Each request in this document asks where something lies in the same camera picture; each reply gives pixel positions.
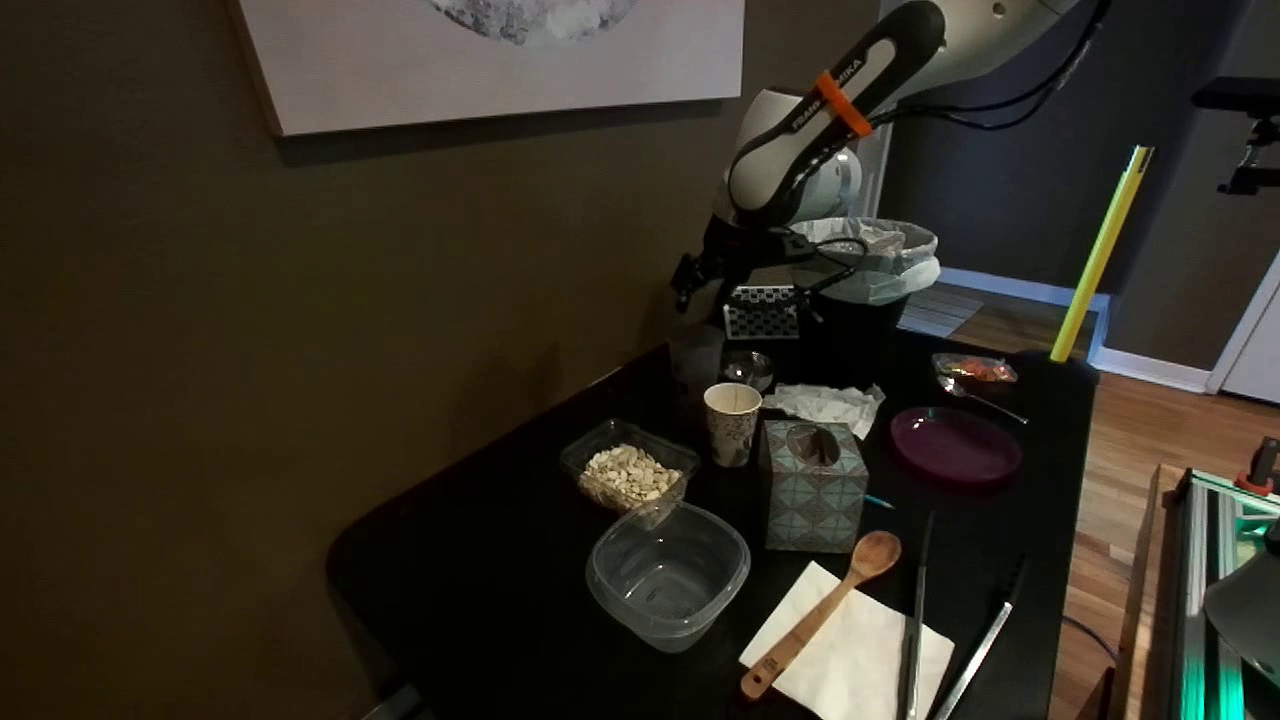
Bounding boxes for dark translucent plastic cup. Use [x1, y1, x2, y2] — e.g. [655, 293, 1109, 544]
[669, 320, 733, 415]

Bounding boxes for clear container with nuts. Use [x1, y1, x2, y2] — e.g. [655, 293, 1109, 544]
[557, 415, 701, 531]

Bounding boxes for white paper cup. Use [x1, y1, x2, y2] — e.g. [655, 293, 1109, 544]
[701, 381, 768, 473]

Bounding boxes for black office chair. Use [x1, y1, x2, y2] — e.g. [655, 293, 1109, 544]
[1189, 72, 1280, 202]

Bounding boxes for green lit aluminium frame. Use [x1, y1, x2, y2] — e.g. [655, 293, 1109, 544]
[1173, 463, 1280, 720]

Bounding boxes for orange strap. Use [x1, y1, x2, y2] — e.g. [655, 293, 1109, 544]
[811, 70, 880, 145]

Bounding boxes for white framed wall picture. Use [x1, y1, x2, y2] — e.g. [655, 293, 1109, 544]
[237, 0, 750, 139]

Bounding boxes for empty clear plastic container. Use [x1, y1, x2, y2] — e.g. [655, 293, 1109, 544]
[580, 500, 754, 657]

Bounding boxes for purple plate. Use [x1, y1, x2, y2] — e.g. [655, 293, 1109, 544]
[886, 406, 1026, 490]

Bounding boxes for small metal bowl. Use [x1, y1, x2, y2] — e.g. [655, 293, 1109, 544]
[719, 350, 778, 397]

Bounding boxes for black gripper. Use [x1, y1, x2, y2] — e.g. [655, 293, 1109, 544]
[669, 216, 754, 366]

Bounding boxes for black white checkerboard card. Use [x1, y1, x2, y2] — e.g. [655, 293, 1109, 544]
[719, 282, 805, 344]

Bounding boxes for crumpled white tissue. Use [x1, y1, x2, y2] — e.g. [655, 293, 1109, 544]
[763, 381, 886, 440]

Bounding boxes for wooden spoon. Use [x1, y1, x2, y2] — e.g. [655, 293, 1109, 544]
[734, 529, 907, 703]

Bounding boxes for metal spoon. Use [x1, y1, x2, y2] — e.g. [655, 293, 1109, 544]
[937, 372, 1031, 434]

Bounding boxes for trash bin with white liner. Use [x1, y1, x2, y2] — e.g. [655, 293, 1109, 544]
[784, 213, 942, 383]

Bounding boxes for white door trim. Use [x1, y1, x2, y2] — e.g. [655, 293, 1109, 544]
[860, 126, 897, 220]

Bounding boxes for white paper napkin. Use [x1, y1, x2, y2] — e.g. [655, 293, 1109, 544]
[734, 555, 959, 720]

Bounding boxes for yellow green long stick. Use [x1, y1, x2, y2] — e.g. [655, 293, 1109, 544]
[1049, 139, 1160, 367]

